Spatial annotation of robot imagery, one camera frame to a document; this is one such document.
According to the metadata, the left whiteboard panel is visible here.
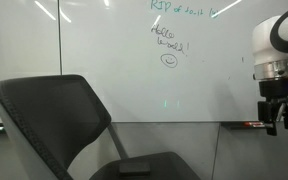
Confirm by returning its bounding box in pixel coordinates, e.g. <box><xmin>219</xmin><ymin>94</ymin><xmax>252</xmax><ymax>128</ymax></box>
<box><xmin>0</xmin><ymin>0</ymin><xmax>62</xmax><ymax>124</ymax></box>

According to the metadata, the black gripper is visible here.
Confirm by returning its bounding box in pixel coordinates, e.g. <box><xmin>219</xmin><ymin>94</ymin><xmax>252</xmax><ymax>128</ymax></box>
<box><xmin>257</xmin><ymin>78</ymin><xmax>288</xmax><ymax>136</ymax></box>

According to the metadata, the large white whiteboard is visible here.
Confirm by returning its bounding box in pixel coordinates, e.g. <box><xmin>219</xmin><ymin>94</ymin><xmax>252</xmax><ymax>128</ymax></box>
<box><xmin>59</xmin><ymin>0</ymin><xmax>288</xmax><ymax>122</ymax></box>

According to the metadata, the red whiteboard marker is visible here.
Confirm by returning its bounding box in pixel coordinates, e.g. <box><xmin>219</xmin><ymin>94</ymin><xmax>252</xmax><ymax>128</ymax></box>
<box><xmin>244</xmin><ymin>122</ymin><xmax>264</xmax><ymax>127</ymax></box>

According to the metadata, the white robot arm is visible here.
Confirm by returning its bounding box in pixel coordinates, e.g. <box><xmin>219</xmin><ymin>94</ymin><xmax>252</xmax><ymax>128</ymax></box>
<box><xmin>252</xmin><ymin>11</ymin><xmax>288</xmax><ymax>136</ymax></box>

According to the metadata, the black mesh office chair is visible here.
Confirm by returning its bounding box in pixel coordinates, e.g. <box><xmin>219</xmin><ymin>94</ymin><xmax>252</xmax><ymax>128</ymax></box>
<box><xmin>0</xmin><ymin>75</ymin><xmax>201</xmax><ymax>180</ymax></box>

